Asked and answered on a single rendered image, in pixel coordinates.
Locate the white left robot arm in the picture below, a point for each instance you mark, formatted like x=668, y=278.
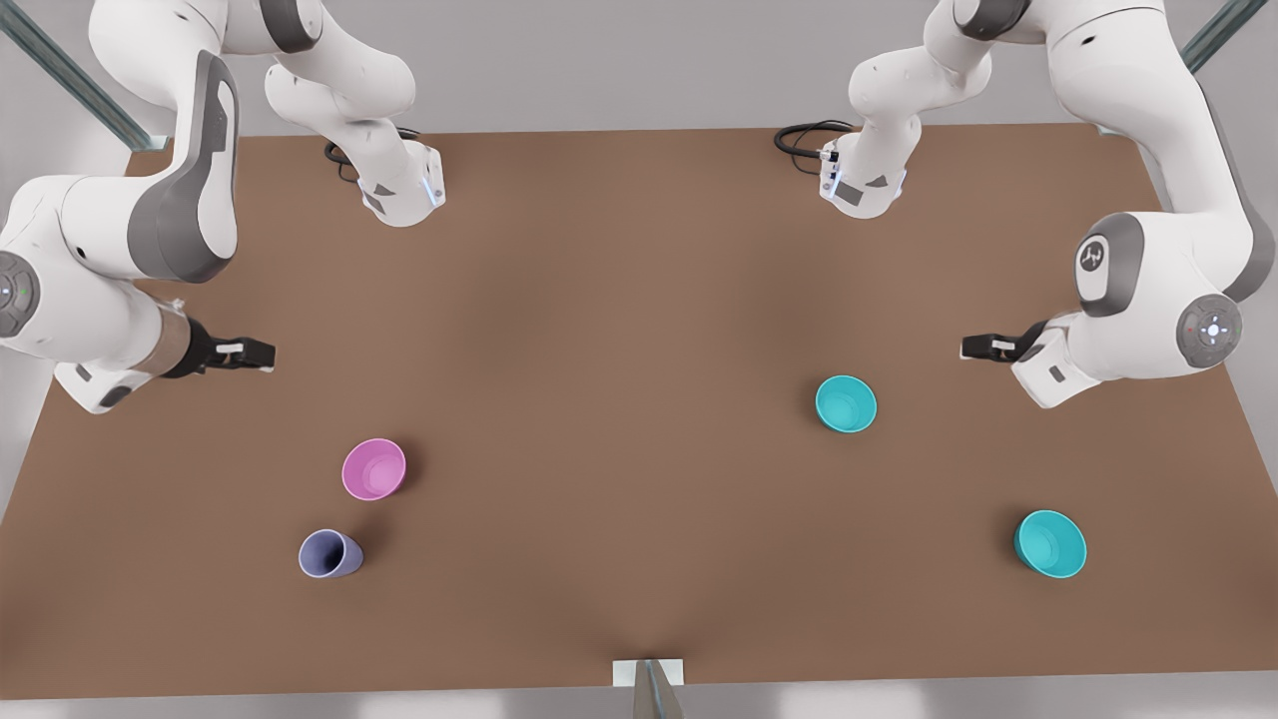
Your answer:
x=1158, y=250

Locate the small teal bowl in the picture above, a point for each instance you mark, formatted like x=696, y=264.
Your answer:
x=846, y=403

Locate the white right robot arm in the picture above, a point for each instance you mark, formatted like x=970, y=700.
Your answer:
x=180, y=200

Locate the purple cup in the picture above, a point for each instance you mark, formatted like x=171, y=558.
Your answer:
x=328, y=553

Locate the silver frame post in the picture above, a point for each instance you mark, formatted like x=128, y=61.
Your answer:
x=1214, y=32
x=651, y=687
x=70, y=72

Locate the large teal bowl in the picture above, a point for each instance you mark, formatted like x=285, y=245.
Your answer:
x=1050, y=543

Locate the pink bowl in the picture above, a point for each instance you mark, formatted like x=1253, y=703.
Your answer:
x=373, y=468

